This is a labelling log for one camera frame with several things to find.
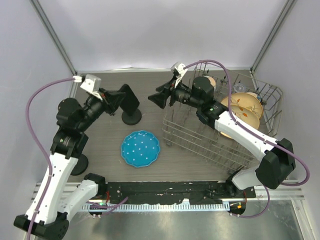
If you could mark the black phone stand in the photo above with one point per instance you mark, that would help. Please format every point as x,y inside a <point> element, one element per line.
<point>133,119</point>

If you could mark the blue dotted plate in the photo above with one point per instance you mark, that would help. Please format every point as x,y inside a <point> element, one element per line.
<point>140,149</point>

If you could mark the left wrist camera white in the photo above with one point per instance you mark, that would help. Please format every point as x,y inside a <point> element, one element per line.
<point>89,83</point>

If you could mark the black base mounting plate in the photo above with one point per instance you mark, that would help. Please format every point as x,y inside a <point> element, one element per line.
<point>170,192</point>

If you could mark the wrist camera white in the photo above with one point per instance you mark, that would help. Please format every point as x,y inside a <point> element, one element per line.
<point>89,83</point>
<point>179,70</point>

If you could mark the beige plate with leaves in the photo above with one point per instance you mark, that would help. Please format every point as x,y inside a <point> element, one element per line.
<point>246,116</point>

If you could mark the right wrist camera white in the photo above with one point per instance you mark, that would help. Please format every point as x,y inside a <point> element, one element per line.
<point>179,70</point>

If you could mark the striped ceramic mug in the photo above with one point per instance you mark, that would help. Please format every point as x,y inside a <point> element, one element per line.
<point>212,81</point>

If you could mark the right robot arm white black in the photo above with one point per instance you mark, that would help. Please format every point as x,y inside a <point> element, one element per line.
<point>276,161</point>

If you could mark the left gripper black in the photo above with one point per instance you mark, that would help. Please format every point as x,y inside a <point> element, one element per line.
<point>111,100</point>

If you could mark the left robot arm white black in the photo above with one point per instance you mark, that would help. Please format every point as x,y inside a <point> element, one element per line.
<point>48,217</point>

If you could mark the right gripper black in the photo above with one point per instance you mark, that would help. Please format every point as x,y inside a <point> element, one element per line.
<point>160,98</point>

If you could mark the black smartphone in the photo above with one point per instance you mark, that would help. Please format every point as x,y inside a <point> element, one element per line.
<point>130,103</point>

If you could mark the clear glass in rack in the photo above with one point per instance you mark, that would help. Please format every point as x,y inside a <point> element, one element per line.
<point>239,88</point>

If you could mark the metal wire dish rack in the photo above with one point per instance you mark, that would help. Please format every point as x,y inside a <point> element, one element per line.
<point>182,128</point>

